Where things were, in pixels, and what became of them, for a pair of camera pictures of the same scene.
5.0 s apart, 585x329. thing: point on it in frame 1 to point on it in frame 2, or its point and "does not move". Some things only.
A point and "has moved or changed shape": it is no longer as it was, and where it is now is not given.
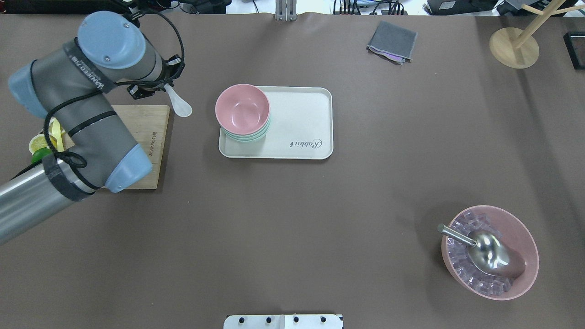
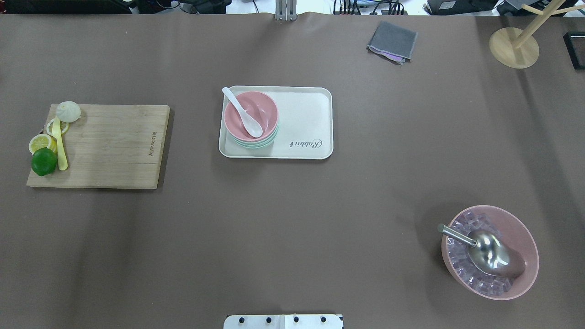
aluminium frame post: (285, 10) does not move
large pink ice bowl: (513, 231) does not move
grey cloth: (393, 42) does not move
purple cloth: (387, 55) does not move
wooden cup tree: (517, 48) does not move
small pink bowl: (242, 109) has moved or changed shape
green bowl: (247, 135) to (257, 142)
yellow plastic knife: (55, 129) does not move
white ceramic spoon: (181, 107) to (253, 125)
